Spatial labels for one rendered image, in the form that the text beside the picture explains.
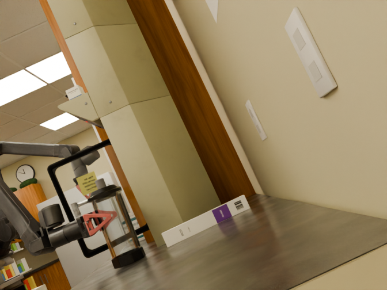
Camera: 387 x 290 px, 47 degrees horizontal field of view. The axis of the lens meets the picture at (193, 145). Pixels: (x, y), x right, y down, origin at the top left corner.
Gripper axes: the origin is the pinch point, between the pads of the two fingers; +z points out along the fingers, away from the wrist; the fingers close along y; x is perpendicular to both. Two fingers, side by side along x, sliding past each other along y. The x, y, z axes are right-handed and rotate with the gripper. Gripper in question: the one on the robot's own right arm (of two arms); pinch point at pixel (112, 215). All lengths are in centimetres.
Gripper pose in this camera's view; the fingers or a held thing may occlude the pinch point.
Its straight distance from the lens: 140.8
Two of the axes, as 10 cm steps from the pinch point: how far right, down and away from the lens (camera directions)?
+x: 3.8, 9.2, -0.8
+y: 0.3, 0.7, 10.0
